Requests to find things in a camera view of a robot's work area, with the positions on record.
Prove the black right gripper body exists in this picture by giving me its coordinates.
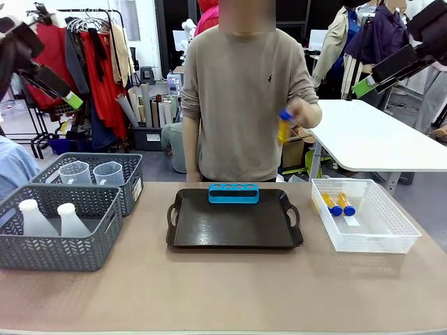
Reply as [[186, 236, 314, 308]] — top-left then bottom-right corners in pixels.
[[406, 0, 447, 66]]

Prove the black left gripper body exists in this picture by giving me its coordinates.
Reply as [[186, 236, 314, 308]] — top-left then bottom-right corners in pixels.
[[0, 17, 46, 92]]

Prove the clear plastic measuring beaker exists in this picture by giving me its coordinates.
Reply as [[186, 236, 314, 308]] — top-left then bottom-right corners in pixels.
[[92, 161, 125, 187], [58, 161, 94, 186]]

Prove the yellow tube with blue cap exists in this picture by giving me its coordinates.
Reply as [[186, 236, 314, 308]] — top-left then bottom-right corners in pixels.
[[321, 193, 344, 217], [337, 192, 357, 217], [277, 108, 298, 144]]

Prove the white plastic flask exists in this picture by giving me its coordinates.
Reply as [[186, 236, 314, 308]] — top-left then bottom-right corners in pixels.
[[57, 202, 93, 238], [17, 198, 59, 238]]

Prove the person's right forearm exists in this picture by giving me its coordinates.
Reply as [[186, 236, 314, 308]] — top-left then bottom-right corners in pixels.
[[183, 116, 203, 174]]

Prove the person's left hand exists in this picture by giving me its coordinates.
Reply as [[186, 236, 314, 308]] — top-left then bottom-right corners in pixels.
[[288, 98, 323, 129]]

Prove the red garment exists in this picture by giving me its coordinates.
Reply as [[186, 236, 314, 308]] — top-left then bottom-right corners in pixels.
[[27, 22, 82, 110]]

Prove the dark grey jacket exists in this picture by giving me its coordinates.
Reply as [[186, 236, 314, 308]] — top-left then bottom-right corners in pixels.
[[64, 27, 91, 96]]

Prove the mannequin with purple shirt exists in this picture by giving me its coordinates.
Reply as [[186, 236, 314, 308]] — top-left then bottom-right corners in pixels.
[[344, 0, 410, 102]]

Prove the person in grey trousers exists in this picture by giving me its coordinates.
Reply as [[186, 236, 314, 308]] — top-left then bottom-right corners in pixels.
[[413, 62, 447, 142]]

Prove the black scarf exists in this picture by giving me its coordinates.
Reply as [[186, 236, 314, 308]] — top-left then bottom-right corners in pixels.
[[87, 27, 109, 83]]

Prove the long red dress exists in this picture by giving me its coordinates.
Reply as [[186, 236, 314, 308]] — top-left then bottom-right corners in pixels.
[[80, 31, 129, 140]]

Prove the white desk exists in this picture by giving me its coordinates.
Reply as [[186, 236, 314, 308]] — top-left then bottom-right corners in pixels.
[[306, 99, 447, 196]]

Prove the beige garment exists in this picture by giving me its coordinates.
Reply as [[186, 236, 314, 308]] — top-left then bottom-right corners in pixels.
[[110, 23, 135, 88]]

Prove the white paper roll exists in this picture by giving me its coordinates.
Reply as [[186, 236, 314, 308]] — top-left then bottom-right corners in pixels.
[[115, 93, 140, 128]]

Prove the person in light blue shirt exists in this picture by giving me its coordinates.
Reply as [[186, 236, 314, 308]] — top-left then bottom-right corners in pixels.
[[0, 135, 42, 202]]

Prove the black clothes rack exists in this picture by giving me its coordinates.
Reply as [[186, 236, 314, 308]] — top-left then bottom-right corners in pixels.
[[33, 8, 135, 160]]

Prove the grey step stool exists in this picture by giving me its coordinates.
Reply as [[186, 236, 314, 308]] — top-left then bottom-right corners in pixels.
[[139, 66, 155, 85]]

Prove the grey paper roll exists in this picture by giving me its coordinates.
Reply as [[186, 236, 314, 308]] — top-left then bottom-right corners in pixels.
[[140, 82, 154, 128]]

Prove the grey storage bin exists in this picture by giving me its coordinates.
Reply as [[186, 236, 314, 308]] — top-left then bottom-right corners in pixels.
[[132, 126, 166, 152]]

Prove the grey basket with label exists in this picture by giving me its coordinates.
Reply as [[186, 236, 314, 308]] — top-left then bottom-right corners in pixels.
[[29, 152, 145, 218]]

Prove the cardboard box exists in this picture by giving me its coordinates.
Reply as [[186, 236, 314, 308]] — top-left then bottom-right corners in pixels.
[[281, 126, 316, 171]]

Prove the crouching person in grey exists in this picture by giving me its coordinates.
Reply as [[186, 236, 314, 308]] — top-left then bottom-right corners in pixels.
[[161, 121, 188, 174]]

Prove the person in beige sweater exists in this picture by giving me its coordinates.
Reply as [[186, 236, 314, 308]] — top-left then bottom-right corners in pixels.
[[180, 0, 323, 183]]

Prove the grey basket without label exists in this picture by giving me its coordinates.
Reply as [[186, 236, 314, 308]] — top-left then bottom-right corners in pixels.
[[0, 184, 124, 273]]

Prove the person in red hoodie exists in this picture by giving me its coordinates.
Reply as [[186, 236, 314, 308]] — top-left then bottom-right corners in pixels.
[[193, 0, 220, 38]]

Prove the white perforated plastic basket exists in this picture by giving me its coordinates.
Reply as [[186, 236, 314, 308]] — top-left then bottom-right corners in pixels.
[[311, 178, 423, 255]]

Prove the blue tube rack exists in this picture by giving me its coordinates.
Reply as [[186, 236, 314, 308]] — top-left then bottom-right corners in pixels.
[[208, 183, 261, 204]]

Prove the black serving tray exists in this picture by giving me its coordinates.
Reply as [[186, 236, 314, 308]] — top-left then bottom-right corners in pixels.
[[166, 188, 304, 250]]

